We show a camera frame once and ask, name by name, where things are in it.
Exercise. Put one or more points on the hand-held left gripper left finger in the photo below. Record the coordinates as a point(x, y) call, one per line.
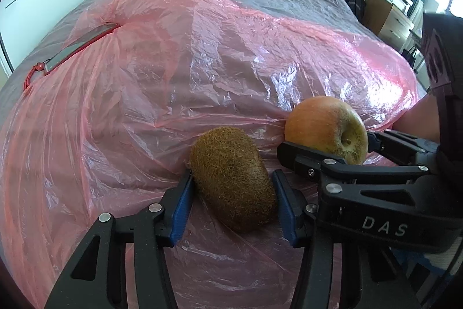
point(181, 207)

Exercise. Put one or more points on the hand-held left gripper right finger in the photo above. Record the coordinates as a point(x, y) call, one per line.
point(284, 204)

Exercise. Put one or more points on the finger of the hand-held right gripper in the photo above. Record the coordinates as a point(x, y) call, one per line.
point(398, 146)
point(361, 207)

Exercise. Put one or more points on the brown kiwi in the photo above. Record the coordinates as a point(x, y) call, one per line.
point(231, 178)

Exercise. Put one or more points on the yellow-red apple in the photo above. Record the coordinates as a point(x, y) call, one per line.
point(318, 124)

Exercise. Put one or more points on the person's right forearm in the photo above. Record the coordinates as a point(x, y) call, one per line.
point(416, 117)

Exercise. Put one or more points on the wooden dresser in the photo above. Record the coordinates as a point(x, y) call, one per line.
point(389, 23)

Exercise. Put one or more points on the blue and white cloth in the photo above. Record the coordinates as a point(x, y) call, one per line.
point(416, 260)

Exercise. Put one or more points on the pink plastic sheet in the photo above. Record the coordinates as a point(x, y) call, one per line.
point(181, 59)

